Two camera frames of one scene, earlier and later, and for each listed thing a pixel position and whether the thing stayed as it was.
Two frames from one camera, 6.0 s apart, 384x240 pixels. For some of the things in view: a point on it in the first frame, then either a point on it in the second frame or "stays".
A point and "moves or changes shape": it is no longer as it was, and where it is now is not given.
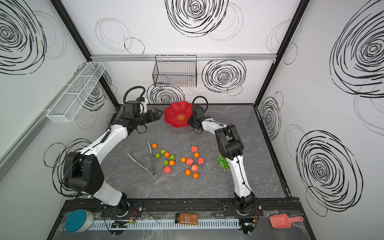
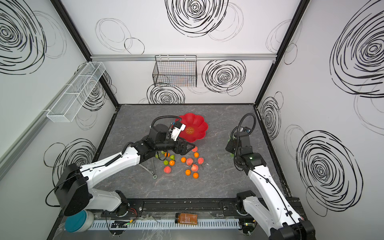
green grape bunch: [223, 162] moves or changes shape
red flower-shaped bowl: [178, 114] -> [196, 127]
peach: [189, 161] stays
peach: [194, 168] stays
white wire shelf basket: [66, 109] stays
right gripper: [191, 121] -> [228, 147]
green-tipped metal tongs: [152, 172] stays
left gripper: [157, 117] -> [182, 151]
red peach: [167, 169] stays
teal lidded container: [78, 220] stays
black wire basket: [175, 71] stays
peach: [200, 160] stays
